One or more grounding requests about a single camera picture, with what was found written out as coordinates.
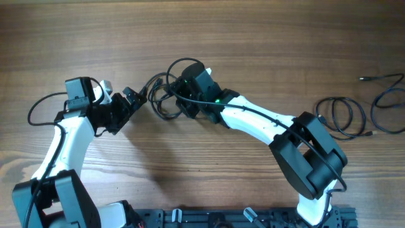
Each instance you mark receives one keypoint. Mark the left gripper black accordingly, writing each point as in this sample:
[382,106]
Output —
[124,109]

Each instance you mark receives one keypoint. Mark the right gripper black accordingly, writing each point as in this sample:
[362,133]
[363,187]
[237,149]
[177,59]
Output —
[179,85]

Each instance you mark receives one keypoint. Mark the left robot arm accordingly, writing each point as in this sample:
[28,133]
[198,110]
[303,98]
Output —
[55,196]

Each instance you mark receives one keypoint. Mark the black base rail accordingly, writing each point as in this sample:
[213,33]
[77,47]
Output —
[272,218]

